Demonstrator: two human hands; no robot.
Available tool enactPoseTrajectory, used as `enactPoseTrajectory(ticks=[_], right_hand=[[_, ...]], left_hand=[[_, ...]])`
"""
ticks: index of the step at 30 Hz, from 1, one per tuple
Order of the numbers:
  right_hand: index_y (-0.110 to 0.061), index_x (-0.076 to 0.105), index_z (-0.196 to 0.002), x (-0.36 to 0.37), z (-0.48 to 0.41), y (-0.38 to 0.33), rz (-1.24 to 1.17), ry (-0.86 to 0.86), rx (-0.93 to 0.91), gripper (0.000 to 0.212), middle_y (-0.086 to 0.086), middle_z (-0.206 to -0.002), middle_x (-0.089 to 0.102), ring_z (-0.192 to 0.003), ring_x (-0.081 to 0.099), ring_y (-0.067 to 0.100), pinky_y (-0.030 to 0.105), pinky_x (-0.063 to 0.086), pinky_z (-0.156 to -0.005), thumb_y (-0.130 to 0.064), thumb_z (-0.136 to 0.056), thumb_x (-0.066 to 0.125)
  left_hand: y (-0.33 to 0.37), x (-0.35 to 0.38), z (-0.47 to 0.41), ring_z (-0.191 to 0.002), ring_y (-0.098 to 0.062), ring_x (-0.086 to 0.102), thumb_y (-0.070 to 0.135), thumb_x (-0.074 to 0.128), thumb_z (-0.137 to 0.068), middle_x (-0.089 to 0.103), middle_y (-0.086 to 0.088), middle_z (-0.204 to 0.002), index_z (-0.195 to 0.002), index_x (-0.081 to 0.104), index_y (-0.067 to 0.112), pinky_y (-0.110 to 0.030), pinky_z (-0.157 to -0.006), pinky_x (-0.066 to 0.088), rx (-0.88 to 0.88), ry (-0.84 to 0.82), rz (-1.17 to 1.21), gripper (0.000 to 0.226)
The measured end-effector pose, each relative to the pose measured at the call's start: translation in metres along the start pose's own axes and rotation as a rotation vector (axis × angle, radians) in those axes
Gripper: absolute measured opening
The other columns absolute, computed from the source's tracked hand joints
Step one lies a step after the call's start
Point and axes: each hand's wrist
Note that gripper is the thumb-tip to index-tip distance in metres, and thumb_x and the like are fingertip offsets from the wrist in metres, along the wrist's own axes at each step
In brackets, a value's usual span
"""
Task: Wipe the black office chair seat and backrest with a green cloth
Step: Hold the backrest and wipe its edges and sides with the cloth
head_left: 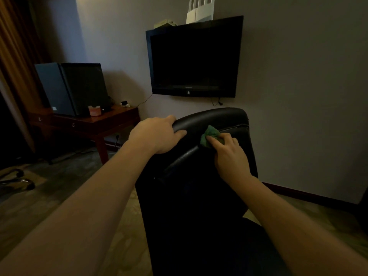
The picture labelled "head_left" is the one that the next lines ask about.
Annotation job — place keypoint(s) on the person's left hand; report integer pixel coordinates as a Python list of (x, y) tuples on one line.
[(155, 135)]

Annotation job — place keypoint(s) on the black leather chair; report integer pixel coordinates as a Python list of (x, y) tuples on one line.
[(195, 212)]

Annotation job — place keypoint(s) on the green cleaning cloth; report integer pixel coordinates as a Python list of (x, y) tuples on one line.
[(210, 133)]

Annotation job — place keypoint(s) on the dark red baseboard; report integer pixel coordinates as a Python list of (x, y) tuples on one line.
[(310, 196)]

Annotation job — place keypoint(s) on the person's right forearm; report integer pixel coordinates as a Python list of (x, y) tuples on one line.
[(302, 238)]

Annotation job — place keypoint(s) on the pink tissue box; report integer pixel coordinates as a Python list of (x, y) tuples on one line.
[(95, 111)]

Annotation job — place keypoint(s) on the dark red wooden table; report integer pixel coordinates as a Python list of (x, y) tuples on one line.
[(109, 120)]

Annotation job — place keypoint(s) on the white router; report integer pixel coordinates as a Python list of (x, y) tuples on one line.
[(201, 12)]

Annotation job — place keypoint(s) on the person's right hand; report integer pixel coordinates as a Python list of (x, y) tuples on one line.
[(233, 160)]

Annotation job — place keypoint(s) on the black mini fridge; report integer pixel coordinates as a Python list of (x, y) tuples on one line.
[(74, 89)]

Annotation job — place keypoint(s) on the black wall television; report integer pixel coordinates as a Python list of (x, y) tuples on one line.
[(195, 57)]

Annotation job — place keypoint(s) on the small black white device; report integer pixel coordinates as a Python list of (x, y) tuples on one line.
[(125, 104)]

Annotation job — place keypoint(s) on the brown curtain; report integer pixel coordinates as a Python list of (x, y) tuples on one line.
[(17, 68)]

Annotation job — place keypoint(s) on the person's left forearm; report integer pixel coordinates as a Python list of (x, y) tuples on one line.
[(80, 215)]

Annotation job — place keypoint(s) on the black swivel chair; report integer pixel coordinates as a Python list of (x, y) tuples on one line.
[(23, 181)]

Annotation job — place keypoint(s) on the small pale box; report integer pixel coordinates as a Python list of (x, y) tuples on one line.
[(165, 24)]

